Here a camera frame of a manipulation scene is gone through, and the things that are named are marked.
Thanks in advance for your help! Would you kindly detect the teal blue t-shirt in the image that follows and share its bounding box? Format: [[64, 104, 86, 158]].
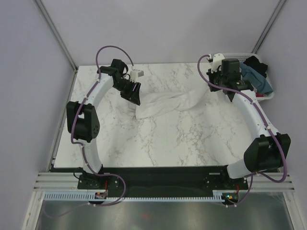
[[239, 62, 273, 95]]

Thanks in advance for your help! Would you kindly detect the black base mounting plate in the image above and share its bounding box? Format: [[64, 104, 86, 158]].
[[77, 166, 248, 197]]

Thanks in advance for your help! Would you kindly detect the aluminium rail frame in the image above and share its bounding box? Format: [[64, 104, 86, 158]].
[[34, 172, 295, 193]]

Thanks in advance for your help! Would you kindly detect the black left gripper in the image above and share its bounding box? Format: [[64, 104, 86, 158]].
[[112, 79, 141, 106]]

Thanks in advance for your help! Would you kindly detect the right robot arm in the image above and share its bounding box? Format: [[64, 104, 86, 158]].
[[207, 53, 291, 189]]

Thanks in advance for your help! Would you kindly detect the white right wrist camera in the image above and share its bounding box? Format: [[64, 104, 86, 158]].
[[207, 53, 225, 73]]

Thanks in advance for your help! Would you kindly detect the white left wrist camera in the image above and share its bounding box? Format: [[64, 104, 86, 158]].
[[130, 69, 144, 81]]

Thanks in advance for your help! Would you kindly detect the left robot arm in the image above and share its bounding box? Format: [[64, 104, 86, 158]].
[[66, 59, 144, 188]]

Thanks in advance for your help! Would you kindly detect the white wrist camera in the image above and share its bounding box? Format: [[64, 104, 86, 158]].
[[207, 53, 225, 73], [130, 69, 144, 81]]

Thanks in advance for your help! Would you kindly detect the white slotted cable duct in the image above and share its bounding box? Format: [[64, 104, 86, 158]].
[[43, 191, 238, 202]]

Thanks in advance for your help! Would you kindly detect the black t-shirt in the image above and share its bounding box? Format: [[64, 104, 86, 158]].
[[244, 56, 268, 78]]

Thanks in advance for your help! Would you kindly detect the white t-shirt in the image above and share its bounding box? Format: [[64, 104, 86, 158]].
[[135, 88, 208, 119]]

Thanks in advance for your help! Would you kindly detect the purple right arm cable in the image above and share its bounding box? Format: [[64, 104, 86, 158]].
[[197, 54, 287, 208]]

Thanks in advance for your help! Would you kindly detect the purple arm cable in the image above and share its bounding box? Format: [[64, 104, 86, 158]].
[[197, 54, 287, 208], [44, 45, 134, 219]]

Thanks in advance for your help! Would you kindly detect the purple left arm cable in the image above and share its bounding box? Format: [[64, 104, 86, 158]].
[[44, 45, 134, 219]]

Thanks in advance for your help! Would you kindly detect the white plastic laundry basket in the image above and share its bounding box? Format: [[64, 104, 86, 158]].
[[223, 52, 274, 101]]

